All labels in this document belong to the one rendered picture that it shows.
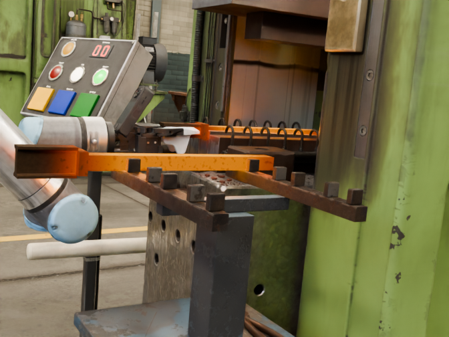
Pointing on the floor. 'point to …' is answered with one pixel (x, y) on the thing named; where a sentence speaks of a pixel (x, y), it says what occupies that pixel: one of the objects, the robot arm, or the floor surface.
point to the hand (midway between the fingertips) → (192, 128)
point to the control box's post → (94, 191)
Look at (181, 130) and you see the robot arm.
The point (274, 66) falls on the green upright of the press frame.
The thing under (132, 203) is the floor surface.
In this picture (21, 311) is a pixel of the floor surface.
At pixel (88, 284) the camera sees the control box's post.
